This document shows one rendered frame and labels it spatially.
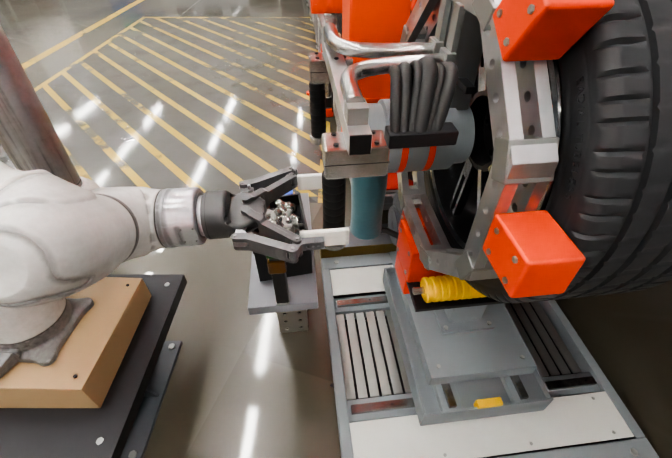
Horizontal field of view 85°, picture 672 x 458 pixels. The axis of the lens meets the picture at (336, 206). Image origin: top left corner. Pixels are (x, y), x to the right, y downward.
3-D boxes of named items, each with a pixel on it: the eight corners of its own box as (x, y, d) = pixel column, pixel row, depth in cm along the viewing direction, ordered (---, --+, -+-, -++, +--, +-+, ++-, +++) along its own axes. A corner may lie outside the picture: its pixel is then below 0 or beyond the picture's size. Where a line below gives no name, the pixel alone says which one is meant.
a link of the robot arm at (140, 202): (181, 244, 62) (149, 268, 49) (84, 251, 61) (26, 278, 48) (173, 180, 61) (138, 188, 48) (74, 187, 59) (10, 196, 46)
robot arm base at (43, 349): (-45, 378, 79) (-61, 365, 76) (28, 296, 97) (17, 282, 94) (39, 384, 79) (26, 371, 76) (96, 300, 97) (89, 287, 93)
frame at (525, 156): (481, 331, 70) (632, 17, 34) (447, 335, 69) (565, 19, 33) (407, 167, 110) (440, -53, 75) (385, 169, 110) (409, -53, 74)
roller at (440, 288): (536, 297, 87) (545, 281, 83) (414, 309, 84) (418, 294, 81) (524, 277, 91) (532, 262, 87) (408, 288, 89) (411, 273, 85)
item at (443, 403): (542, 412, 105) (555, 397, 99) (419, 427, 102) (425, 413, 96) (473, 273, 143) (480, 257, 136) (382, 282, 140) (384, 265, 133)
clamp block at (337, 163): (387, 176, 53) (391, 144, 49) (324, 181, 52) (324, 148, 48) (380, 157, 56) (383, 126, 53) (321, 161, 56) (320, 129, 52)
